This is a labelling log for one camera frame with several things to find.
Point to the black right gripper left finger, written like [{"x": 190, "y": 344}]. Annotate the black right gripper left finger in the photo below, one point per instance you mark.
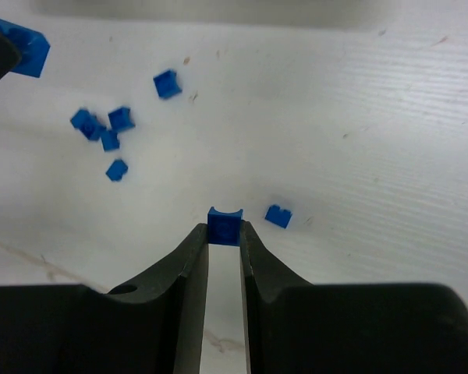
[{"x": 152, "y": 323}]

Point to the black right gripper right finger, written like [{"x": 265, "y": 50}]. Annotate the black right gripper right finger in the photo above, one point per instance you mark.
[{"x": 294, "y": 326}]

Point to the blue arch lego piece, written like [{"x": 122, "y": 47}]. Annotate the blue arch lego piece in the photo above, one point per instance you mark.
[{"x": 32, "y": 45}]

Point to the small blue lego brick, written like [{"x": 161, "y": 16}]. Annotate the small blue lego brick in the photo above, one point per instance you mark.
[
  {"x": 224, "y": 228},
  {"x": 278, "y": 216}
]

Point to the blue lego brick far left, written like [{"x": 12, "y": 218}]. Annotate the blue lego brick far left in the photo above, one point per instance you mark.
[{"x": 87, "y": 124}]

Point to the small blue lego piece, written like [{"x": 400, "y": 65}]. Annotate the small blue lego piece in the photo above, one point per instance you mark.
[{"x": 120, "y": 119}]

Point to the small blue lego middle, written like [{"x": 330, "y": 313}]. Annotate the small blue lego middle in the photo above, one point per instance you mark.
[{"x": 110, "y": 141}]

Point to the small blue lego lowest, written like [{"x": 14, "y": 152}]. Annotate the small blue lego lowest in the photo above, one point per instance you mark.
[{"x": 117, "y": 170}]

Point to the blue lego brick cluster piece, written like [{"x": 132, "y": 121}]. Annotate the blue lego brick cluster piece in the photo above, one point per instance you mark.
[{"x": 167, "y": 85}]

